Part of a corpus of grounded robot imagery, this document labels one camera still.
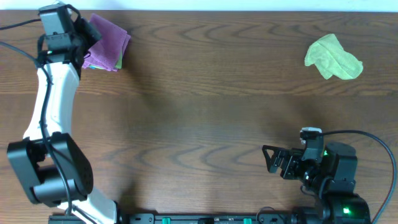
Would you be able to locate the folded purple cloth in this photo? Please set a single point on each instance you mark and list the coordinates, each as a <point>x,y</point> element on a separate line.
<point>118,43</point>

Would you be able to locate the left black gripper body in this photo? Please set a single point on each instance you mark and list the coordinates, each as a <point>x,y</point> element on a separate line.
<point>84,34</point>

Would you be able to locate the purple microfiber cloth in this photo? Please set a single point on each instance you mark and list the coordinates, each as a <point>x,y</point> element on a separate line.
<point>106,29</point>

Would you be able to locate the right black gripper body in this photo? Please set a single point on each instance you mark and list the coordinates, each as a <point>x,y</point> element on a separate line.
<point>288,163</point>

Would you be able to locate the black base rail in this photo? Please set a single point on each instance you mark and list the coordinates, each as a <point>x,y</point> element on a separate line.
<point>264,218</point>

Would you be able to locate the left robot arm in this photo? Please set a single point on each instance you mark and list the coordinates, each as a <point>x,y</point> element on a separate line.
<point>49,165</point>

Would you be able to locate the crumpled green cloth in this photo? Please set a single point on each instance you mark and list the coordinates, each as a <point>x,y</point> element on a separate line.
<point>330,58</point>

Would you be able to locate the folded green cloth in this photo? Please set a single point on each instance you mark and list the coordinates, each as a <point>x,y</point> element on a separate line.
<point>96,64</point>

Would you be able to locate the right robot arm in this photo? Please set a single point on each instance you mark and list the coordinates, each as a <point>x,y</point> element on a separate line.
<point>328,173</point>

